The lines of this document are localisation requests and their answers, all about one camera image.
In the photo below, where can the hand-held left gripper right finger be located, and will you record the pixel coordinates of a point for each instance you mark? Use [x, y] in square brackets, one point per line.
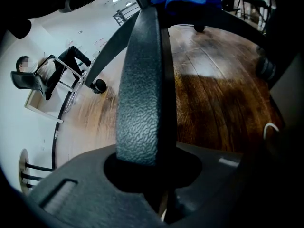
[221, 182]

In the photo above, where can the black office chair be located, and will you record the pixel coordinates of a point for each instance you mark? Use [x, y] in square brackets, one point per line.
[142, 91]

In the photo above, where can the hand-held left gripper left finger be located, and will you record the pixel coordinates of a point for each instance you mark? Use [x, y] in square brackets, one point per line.
[95, 198]

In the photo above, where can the white desk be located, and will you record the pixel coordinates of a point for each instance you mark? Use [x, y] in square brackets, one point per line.
[35, 101]

